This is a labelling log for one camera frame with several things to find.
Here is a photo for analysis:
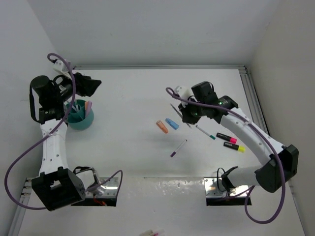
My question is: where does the pink white object at edge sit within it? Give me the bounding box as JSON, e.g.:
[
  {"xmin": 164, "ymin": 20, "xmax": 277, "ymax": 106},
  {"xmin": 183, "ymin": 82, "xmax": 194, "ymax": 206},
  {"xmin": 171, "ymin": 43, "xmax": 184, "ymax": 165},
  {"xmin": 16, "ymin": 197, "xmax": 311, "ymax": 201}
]
[{"xmin": 139, "ymin": 229, "xmax": 165, "ymax": 236}]

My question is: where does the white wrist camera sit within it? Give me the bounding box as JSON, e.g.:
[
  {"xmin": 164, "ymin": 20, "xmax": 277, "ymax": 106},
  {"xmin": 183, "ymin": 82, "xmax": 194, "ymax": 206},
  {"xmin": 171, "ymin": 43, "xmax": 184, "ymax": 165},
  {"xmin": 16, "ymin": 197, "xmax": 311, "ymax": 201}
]
[
  {"xmin": 53, "ymin": 59, "xmax": 70, "ymax": 78},
  {"xmin": 174, "ymin": 86, "xmax": 194, "ymax": 100}
]

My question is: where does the clear green pen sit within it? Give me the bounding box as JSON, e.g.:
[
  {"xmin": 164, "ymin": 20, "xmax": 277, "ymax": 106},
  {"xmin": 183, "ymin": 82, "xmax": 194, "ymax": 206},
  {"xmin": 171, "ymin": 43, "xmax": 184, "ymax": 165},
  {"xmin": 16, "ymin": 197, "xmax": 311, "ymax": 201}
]
[{"xmin": 170, "ymin": 103, "xmax": 192, "ymax": 129}]

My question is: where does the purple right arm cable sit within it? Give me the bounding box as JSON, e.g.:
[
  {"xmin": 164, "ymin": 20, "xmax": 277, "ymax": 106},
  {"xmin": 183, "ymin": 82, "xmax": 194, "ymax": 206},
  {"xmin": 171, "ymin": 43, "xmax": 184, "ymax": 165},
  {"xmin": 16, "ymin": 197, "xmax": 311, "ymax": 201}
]
[{"xmin": 165, "ymin": 87, "xmax": 286, "ymax": 224}]

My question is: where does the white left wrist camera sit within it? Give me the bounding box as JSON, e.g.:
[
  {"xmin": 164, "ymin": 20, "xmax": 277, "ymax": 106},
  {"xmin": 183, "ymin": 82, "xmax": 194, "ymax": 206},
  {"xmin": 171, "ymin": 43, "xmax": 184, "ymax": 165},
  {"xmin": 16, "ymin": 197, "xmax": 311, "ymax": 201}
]
[{"xmin": 53, "ymin": 59, "xmax": 70, "ymax": 78}]

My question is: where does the purple capped white marker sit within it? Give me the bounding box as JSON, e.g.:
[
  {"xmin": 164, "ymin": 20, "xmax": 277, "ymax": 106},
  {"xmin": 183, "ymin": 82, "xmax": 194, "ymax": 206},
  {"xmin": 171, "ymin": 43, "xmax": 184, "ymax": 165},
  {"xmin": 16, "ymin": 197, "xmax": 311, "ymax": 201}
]
[{"xmin": 170, "ymin": 139, "xmax": 187, "ymax": 157}]

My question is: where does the orange grey highlighter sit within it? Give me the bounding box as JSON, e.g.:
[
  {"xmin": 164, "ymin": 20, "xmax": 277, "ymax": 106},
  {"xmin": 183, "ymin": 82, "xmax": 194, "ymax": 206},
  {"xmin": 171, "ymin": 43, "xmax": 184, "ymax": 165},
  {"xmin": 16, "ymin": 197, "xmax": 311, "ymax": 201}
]
[{"xmin": 85, "ymin": 101, "xmax": 89, "ymax": 117}]

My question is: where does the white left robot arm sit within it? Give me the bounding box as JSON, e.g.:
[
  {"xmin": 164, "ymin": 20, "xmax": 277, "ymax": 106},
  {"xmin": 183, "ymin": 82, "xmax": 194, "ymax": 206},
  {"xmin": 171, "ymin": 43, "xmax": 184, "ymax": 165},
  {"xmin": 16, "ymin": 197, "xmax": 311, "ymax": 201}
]
[{"xmin": 29, "ymin": 73, "xmax": 101, "ymax": 211}]

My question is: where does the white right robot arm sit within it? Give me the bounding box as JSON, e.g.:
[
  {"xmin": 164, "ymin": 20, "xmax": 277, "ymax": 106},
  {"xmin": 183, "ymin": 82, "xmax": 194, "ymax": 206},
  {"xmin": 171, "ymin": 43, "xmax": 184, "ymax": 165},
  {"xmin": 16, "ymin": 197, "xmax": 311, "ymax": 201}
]
[{"xmin": 174, "ymin": 82, "xmax": 299, "ymax": 193}]

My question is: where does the teal pen holder cup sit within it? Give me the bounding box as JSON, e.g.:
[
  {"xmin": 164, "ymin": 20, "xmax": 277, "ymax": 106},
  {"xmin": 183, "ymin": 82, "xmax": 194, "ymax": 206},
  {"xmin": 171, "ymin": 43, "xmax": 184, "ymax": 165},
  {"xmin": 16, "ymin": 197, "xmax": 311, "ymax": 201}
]
[{"xmin": 66, "ymin": 99, "xmax": 94, "ymax": 130}]

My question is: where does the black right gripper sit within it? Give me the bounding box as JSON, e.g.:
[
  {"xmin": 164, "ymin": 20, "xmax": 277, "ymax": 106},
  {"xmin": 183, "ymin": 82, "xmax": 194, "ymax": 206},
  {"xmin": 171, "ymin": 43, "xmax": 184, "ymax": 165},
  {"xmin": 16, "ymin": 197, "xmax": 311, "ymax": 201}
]
[{"xmin": 178, "ymin": 96, "xmax": 205, "ymax": 125}]

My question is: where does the yellow black highlighter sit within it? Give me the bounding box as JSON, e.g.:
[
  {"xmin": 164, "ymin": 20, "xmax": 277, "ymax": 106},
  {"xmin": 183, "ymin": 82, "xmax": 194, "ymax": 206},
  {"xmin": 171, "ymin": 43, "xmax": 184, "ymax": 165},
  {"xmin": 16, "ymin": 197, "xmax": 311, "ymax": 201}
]
[{"xmin": 223, "ymin": 142, "xmax": 246, "ymax": 152}]

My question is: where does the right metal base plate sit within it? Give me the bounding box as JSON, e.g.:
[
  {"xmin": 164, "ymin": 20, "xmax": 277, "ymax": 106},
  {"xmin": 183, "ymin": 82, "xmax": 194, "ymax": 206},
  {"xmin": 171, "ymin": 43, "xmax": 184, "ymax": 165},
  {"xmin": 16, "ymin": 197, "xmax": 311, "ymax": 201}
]
[{"xmin": 203, "ymin": 177, "xmax": 249, "ymax": 199}]

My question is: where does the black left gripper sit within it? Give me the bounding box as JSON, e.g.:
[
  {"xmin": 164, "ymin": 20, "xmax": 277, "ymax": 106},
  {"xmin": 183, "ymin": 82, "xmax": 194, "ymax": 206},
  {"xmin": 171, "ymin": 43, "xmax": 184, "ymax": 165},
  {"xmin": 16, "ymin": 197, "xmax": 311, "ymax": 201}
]
[{"xmin": 54, "ymin": 71, "xmax": 101, "ymax": 102}]

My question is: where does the green capped white marker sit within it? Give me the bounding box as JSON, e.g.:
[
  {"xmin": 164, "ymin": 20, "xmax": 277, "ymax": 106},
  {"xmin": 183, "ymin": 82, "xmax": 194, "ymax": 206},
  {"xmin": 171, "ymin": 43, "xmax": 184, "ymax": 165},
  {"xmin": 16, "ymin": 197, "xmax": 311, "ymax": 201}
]
[{"xmin": 195, "ymin": 125, "xmax": 216, "ymax": 140}]

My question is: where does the purple highlighter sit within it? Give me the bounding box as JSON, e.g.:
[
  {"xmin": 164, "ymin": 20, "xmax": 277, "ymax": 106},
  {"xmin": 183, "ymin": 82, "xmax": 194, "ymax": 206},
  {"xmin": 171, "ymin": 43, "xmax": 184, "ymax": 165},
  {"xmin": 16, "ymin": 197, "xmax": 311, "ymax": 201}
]
[{"xmin": 86, "ymin": 101, "xmax": 92, "ymax": 117}]

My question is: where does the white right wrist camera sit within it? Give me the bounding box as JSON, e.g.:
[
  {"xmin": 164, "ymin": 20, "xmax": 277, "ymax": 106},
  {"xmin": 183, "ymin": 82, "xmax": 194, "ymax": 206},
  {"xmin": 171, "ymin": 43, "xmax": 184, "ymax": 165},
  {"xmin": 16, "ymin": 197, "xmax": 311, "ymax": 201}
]
[{"xmin": 174, "ymin": 86, "xmax": 194, "ymax": 100}]

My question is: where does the pink black highlighter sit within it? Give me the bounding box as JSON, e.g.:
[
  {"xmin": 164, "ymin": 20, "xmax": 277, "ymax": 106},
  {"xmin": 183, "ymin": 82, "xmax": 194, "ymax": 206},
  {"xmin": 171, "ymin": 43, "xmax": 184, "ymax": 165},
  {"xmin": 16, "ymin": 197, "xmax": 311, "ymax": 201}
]
[{"xmin": 216, "ymin": 133, "xmax": 237, "ymax": 144}]

